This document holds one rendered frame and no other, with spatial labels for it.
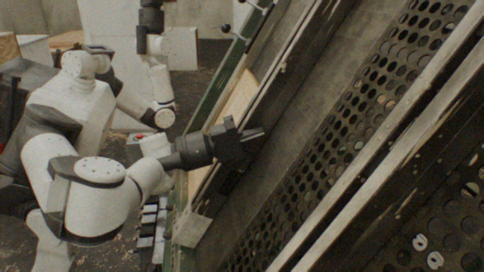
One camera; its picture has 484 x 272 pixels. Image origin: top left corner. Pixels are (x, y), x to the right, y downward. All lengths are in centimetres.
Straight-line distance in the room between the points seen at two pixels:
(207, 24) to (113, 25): 594
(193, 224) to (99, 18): 281
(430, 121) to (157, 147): 56
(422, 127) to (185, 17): 899
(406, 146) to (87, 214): 45
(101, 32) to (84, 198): 305
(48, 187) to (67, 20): 982
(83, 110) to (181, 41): 523
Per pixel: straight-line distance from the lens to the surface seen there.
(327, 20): 76
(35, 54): 466
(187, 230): 96
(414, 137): 37
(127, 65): 350
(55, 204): 58
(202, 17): 919
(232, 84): 120
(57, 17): 1044
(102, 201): 53
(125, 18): 340
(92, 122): 87
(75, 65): 89
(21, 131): 76
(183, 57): 610
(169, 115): 121
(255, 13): 141
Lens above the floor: 162
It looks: 27 degrees down
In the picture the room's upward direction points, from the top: straight up
